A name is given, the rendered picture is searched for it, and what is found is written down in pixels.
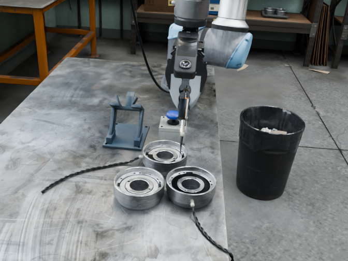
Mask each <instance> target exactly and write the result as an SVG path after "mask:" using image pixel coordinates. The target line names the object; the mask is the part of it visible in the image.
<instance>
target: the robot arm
mask: <svg viewBox="0 0 348 261"><path fill-rule="evenodd" d="M171 4H172V5H175V8H174V15H175V21H174V23H173V24H172V25H171V26H170V28H169V35H168V55H167V66H166V70H165V73H164V76H163V78H162V81H161V87H162V88H163V89H165V90H167V91H169V92H170V94H168V93H167V94H168V95H171V98H172V101H173V103H174V104H175V106H176V108H177V109H178V108H179V100H180V97H184V92H182V93H181V91H180V90H183V88H185V86H186V85H188V86H189V89H190V92H188V97H190V101H189V103H188V109H189V110H191V109H192V108H193V107H194V105H195V104H196V102H197V100H198V98H199V96H200V95H201V94H202V93H203V92H204V90H205V83H206V80H207V74H208V71H207V65H212V66H218V67H224V68H226V69H228V68H231V69H239V68H241V67H242V66H243V65H244V63H245V61H246V59H247V56H248V53H249V50H250V47H251V43H252V37H253V36H252V34H250V33H248V30H249V26H248V25H247V24H246V22H245V16H246V12H247V6H248V0H220V5H219V13H218V17H217V19H215V20H214V21H213V22H212V25H211V28H208V27H205V26H206V25H207V17H208V16H209V5H210V0H175V1H172V2H171Z"/></svg>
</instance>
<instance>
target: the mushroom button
mask: <svg viewBox="0 0 348 261"><path fill-rule="evenodd" d="M166 117H167V118H169V119H171V122H175V121H176V120H177V117H178V111H174V110H172V111H168V112H167V113H166Z"/></svg>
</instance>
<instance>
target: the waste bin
mask: <svg viewBox="0 0 348 261"><path fill-rule="evenodd" d="M305 127H306V125H305V122H304V120H303V119H302V118H301V117H300V116H298V115H297V114H295V113H293V112H292V111H289V110H287V109H283V108H280V107H275V106H262V105H260V106H252V107H248V108H245V109H244V110H242V111H241V113H240V125H239V147H238V161H237V175H236V185H237V187H238V189H239V190H240V191H241V192H243V193H244V194H246V195H248V196H250V197H253V198H256V199H262V200H270V199H275V198H278V197H280V196H281V195H282V194H283V193H284V190H285V186H286V183H287V180H288V176H289V173H290V171H291V168H292V164H293V161H294V158H295V155H296V152H297V149H298V147H299V144H300V141H301V138H302V133H303V132H304V130H305ZM262 128H268V129H271V130H272V129H273V128H274V129H277V130H278V131H283V132H287V133H286V134H275V133H269V132H265V131H262V130H261V129H262Z"/></svg>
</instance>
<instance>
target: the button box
mask: <svg viewBox="0 0 348 261"><path fill-rule="evenodd" d="M180 123H181V121H179V120H176V121H175V122H171V119H169V118H167V117H166V116H161V121H160V124H159V131H158V140H171V141H175V142H178V143H180V139H181V137H180V127H181V126H180ZM185 136H186V127H185V132H184V137H183V141H182V144H183V145H185Z"/></svg>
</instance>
